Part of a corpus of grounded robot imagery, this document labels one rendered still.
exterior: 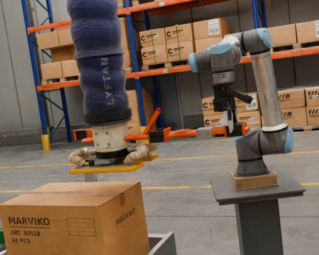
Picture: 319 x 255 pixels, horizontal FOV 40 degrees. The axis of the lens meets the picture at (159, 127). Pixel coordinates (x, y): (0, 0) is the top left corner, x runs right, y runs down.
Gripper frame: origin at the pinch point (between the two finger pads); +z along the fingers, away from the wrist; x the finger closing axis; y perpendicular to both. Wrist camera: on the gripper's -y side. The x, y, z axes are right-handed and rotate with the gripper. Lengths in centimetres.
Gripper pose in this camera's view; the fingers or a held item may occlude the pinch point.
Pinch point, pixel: (234, 129)
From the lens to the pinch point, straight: 191.4
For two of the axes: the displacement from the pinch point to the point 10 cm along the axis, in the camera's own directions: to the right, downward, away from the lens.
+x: -3.6, 1.6, -9.2
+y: -9.2, 0.8, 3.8
